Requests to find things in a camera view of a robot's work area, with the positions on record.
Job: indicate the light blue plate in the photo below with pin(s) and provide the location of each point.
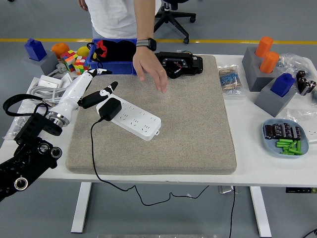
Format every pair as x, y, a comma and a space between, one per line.
270, 147

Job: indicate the white table leg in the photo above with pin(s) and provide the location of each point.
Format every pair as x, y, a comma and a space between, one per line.
260, 213
81, 208

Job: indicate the blue plastic bin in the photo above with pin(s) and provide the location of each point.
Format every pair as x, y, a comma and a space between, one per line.
114, 69

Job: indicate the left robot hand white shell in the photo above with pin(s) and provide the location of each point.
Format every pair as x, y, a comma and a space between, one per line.
71, 94

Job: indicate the clear bag of resistors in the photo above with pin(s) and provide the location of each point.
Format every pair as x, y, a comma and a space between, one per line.
230, 80

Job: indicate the colourful puzzle cube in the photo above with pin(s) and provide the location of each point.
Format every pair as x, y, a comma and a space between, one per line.
68, 59
81, 65

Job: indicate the person's right hand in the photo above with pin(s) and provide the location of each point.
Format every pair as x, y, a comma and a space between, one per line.
83, 5

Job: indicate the white power strip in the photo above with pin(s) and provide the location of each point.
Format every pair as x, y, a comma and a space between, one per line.
138, 121

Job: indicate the white mains plug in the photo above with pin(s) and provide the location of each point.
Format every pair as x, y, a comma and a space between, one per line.
61, 67

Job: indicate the person's left hand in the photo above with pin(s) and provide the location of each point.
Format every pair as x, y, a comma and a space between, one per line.
148, 64

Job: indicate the crumpled clear plastic bag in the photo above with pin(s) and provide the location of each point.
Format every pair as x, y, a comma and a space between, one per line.
289, 63

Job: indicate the orange cylinder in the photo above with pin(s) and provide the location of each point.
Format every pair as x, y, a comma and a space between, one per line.
264, 46
269, 62

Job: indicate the large grey block holder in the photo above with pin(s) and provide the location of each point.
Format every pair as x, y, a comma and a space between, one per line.
257, 79

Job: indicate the blue plastic block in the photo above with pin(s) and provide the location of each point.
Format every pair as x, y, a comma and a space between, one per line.
36, 49
282, 85

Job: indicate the yellow ball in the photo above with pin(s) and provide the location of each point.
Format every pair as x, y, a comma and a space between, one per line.
83, 50

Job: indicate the orange ball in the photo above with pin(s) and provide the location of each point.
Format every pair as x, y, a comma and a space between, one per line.
60, 48

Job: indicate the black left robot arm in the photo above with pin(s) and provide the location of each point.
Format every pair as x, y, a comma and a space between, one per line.
29, 161

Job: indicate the black wrist watch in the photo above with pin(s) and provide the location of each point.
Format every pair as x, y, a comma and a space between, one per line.
148, 44

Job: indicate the metal bracket under table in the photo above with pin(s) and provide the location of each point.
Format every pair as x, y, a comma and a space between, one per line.
226, 189

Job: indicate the black pouch with red trim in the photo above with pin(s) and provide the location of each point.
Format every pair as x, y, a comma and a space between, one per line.
119, 52

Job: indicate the person's torso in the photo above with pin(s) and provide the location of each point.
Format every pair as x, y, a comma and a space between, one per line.
111, 17

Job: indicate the black mechanical module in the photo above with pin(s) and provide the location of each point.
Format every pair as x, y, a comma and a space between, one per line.
188, 64

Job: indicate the black desk height controller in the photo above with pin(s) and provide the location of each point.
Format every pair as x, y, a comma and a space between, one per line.
301, 190

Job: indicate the black office chair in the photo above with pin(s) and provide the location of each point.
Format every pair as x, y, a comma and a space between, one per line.
173, 22

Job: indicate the green battery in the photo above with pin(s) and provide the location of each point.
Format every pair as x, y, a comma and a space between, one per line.
299, 146
285, 140
282, 146
284, 143
287, 153
296, 151

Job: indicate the clear bag with white parts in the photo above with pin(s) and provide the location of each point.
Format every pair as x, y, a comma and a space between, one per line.
307, 116

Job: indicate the grey-brown mat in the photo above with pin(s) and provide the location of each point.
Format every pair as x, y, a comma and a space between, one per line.
198, 136

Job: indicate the white wall switch box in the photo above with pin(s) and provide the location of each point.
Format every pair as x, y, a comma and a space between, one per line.
50, 81

